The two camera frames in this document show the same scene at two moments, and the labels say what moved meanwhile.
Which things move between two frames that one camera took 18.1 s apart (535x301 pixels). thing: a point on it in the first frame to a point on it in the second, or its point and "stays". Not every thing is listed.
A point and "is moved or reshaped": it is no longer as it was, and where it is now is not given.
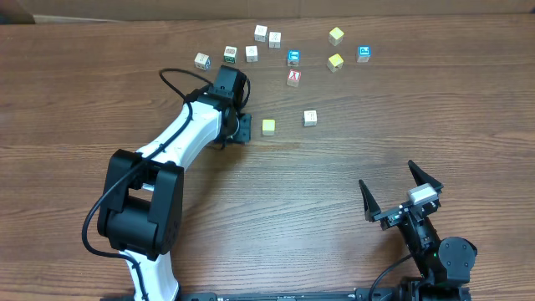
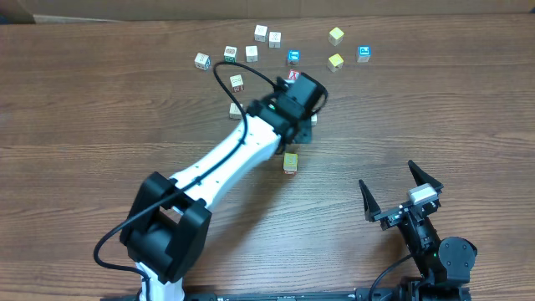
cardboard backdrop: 84,11 stays
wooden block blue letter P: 364,53 stays
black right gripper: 399,211 stays
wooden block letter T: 309,118 stays
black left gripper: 243,129 to 303,135
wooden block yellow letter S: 268,127 is moved or reshaped
